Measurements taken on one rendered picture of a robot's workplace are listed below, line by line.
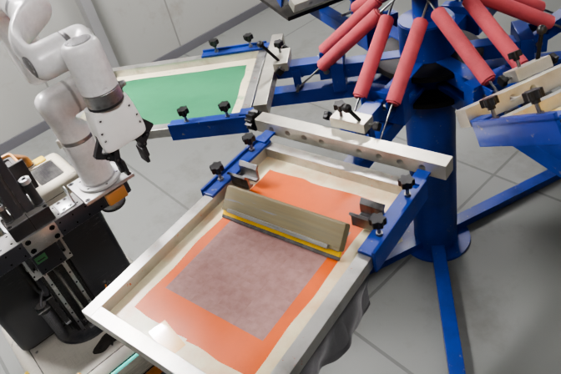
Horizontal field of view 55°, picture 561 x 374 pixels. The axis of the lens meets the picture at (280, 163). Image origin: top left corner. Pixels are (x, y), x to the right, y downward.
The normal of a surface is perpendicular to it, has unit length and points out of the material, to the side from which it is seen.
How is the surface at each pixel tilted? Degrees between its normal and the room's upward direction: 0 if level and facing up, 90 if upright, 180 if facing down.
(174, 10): 90
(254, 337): 0
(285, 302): 0
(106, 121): 90
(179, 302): 0
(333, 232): 46
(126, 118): 91
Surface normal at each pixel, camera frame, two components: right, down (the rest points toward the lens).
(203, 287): -0.21, -0.77
